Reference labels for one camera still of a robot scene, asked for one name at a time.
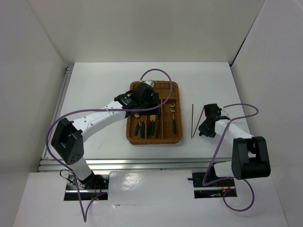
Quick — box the gold knife green handle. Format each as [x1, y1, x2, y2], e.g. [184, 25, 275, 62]
[148, 115, 154, 135]
[151, 115, 157, 136]

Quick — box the large gold spoon green handle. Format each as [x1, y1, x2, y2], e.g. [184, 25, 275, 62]
[140, 116, 145, 139]

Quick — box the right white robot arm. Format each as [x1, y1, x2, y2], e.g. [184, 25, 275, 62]
[198, 104, 271, 186]

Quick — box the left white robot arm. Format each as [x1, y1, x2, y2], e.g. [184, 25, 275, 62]
[51, 80, 160, 189]

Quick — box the brown chopstick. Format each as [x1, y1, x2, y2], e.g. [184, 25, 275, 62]
[191, 104, 194, 139]
[192, 106, 205, 139]

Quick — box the wicker cutlery tray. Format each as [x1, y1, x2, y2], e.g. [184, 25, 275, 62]
[126, 81, 183, 145]

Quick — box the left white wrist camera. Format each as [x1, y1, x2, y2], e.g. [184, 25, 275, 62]
[141, 80, 154, 87]

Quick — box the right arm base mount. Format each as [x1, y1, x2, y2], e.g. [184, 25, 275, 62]
[187, 172, 237, 199]

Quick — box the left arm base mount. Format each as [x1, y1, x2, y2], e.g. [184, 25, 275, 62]
[59, 169, 109, 201]

